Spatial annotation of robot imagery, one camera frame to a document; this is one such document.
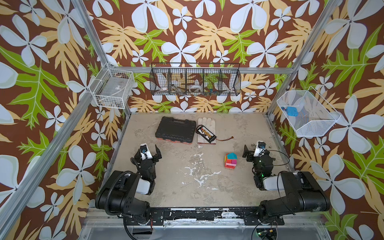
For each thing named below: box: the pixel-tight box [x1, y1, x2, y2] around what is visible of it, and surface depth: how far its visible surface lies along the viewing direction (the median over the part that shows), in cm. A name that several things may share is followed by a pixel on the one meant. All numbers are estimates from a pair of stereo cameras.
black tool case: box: [155, 116, 197, 145], surface depth 107 cm
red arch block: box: [224, 163, 237, 170], surface depth 89 cm
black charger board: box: [197, 125, 217, 144], surface depth 107 cm
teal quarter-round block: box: [226, 152, 238, 160], surface depth 86 cm
